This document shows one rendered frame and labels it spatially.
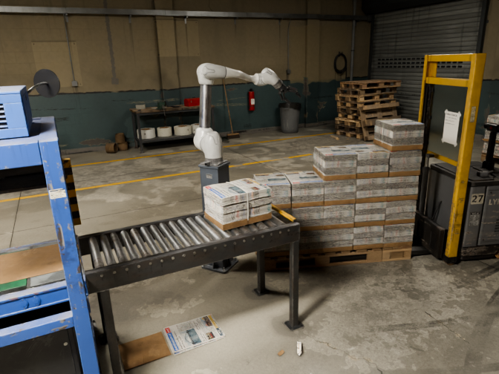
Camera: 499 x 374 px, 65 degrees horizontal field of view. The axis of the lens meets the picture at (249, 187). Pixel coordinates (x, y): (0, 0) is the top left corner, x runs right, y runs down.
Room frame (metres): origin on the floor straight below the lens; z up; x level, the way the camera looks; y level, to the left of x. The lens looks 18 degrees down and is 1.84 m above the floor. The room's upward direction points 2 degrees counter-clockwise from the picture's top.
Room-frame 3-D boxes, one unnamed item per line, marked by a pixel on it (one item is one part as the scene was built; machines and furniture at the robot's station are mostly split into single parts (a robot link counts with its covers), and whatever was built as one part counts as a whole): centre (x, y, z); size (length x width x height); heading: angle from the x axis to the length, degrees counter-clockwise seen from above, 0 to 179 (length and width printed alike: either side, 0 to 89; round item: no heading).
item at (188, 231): (2.37, 0.40, 0.78); 0.47 x 0.05 x 0.05; 26
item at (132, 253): (2.20, 0.75, 0.78); 0.47 x 0.05 x 0.05; 26
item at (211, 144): (3.36, 0.31, 1.17); 0.18 x 0.16 x 0.22; 29
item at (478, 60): (3.23, -1.82, 0.97); 0.09 x 0.09 x 1.75; 6
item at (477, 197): (3.60, -2.15, 0.40); 0.69 x 0.55 x 0.80; 6
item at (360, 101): (9.85, -2.96, 0.65); 1.33 x 0.94 x 1.30; 120
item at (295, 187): (3.44, -0.63, 0.42); 1.17 x 0.39 x 0.83; 96
